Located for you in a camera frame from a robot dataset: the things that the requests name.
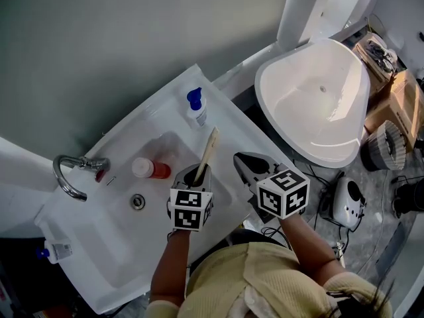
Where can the freestanding bathtub white inside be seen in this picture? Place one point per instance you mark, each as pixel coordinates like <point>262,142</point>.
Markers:
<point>314,104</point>

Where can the large closed cardboard box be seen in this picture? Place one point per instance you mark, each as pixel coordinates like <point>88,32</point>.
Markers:
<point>397,111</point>

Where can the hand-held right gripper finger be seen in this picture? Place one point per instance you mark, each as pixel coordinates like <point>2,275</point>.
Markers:
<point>246,174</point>
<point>265,164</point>

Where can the person's right forearm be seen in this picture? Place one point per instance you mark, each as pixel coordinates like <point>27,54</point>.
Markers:
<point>304,243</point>

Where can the large grey wall panel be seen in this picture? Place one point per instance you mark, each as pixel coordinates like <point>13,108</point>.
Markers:
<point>116,45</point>

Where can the white ceramic sink basin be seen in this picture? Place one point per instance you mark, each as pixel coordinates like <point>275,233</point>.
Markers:
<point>109,243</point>

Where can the metal sink drain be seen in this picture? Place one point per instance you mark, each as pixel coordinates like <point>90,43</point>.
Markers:
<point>137,201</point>

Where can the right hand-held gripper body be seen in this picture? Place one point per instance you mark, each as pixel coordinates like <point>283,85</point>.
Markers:
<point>281,194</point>

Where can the white pump bottle blue top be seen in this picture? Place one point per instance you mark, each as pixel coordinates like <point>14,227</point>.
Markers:
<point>197,111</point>
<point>59,250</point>

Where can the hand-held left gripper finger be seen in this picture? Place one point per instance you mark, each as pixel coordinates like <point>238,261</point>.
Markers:
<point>207,179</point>
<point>180,179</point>

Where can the person's pale yellow top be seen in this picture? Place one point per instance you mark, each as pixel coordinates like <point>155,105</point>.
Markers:
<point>225,277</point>

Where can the orange tube white cap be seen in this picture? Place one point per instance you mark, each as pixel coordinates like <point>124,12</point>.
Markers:
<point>159,170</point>

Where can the white pillar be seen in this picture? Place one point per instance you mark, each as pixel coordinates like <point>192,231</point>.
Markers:
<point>298,12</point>

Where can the chrome faucet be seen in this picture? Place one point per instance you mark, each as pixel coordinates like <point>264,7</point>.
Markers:
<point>63,181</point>

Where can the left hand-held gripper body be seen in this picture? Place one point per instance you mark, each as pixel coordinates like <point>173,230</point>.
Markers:
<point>185,217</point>

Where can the open cardboard box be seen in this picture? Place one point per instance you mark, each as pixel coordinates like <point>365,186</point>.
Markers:
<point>361,50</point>

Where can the white rounded floor appliance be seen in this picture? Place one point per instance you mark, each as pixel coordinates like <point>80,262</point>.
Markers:
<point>344,204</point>

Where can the person's left forearm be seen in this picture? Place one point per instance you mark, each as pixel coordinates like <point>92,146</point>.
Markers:
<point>169,267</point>

